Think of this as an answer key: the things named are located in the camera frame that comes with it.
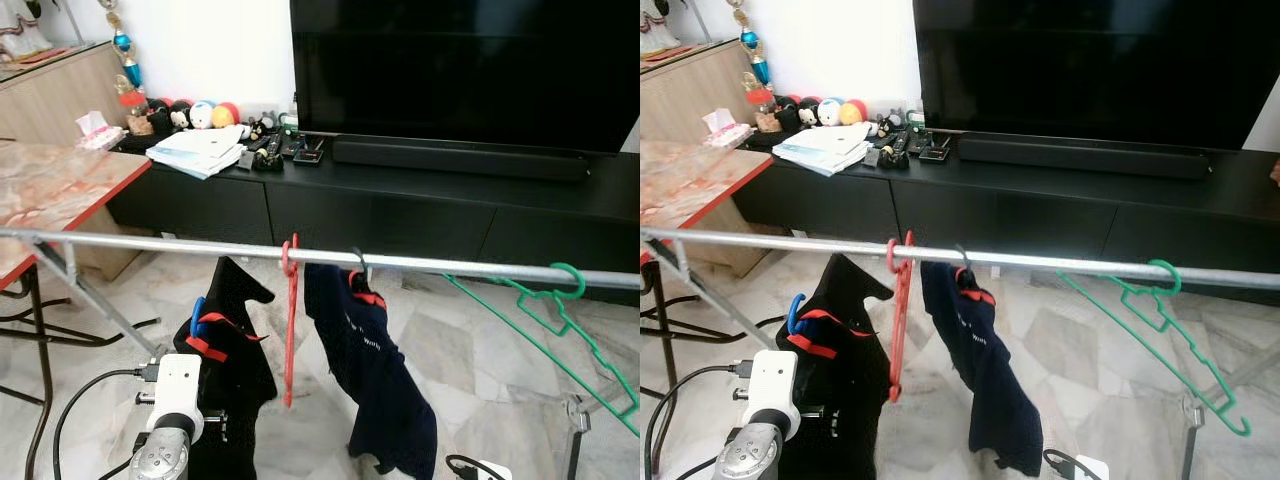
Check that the pink tissue box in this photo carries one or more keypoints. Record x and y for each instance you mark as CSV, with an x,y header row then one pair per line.
x,y
728,133
100,135

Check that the black garment red collar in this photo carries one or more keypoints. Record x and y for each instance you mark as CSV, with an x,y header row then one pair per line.
x,y
240,380
850,390

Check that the white paper stack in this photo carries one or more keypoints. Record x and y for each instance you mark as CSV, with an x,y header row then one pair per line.
x,y
820,148
195,150

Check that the small clear bottle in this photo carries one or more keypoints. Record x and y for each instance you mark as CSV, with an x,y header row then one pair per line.
x,y
916,118
289,122

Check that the black television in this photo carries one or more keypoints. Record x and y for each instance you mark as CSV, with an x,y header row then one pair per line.
x,y
460,70
1090,70

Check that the red plastic hanger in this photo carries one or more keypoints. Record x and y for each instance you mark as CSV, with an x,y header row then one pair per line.
x,y
291,330
902,330

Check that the navy blue garment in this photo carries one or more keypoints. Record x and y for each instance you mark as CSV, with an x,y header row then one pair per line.
x,y
985,370
370,370

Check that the black tv cabinet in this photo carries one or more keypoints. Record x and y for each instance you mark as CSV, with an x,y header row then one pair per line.
x,y
400,205
1020,205

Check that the black soundbar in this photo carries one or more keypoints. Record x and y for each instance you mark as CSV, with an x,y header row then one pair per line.
x,y
460,158
1085,157

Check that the metal clothes rack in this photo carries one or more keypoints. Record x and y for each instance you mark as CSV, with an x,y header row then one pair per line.
x,y
780,242
150,243

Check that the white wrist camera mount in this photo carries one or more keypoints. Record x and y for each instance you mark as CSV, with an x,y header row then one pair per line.
x,y
178,385
775,385
1092,470
497,472

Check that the blue plastic hanger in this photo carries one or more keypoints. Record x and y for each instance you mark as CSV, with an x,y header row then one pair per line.
x,y
197,315
793,312

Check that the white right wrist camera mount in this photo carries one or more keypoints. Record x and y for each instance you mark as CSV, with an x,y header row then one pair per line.
x,y
1092,470
497,472

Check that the black remote control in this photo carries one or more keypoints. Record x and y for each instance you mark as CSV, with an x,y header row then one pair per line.
x,y
268,157
895,152

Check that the wooden sideboard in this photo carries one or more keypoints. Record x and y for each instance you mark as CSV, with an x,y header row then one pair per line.
x,y
700,90
70,95

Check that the green plastic hanger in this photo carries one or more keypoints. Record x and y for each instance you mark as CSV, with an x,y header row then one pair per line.
x,y
584,281
1179,279

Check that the small black tray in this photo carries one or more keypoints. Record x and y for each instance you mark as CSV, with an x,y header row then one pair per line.
x,y
935,148
308,152

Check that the white blue plush toy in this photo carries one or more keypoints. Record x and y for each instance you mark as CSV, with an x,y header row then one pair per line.
x,y
203,116
831,113

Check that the blue gold ornament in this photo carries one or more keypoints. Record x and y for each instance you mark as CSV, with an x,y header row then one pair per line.
x,y
122,42
749,40

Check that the white ceramic figurine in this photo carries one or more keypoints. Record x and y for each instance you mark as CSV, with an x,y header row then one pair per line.
x,y
658,30
22,35

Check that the orange yellow plush ball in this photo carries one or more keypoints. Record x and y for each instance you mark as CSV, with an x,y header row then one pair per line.
x,y
854,113
227,115

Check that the jar with red lid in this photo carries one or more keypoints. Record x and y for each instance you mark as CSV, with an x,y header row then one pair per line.
x,y
140,122
768,120

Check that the black red plush toy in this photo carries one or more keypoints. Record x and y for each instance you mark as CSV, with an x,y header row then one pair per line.
x,y
787,113
160,115

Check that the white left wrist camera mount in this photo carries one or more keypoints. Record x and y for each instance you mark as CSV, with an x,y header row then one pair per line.
x,y
178,385
775,385

